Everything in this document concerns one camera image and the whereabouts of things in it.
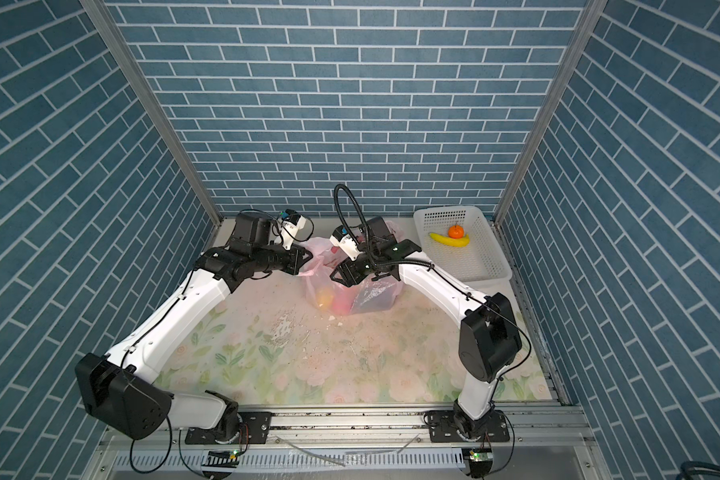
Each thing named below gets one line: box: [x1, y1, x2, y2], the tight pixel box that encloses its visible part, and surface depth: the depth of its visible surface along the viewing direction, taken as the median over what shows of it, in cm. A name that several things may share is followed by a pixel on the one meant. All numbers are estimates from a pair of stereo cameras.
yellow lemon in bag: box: [316, 288, 334, 310], surface depth 89 cm
